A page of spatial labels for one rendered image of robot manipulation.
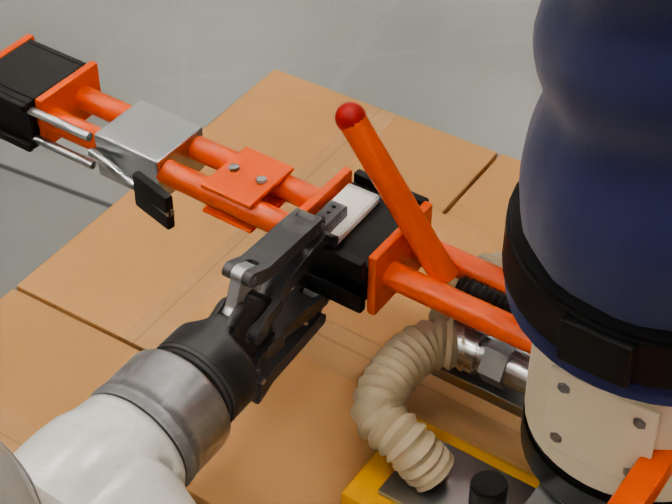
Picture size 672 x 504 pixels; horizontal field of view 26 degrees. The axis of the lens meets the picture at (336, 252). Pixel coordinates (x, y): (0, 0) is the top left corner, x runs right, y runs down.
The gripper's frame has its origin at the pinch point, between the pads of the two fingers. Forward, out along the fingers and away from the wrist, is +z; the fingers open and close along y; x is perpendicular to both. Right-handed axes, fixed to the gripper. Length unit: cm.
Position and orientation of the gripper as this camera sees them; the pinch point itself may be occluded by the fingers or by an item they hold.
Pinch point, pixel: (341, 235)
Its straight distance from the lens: 115.5
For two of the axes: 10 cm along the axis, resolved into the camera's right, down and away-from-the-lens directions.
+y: 0.0, 7.5, 6.6
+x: 8.4, 3.6, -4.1
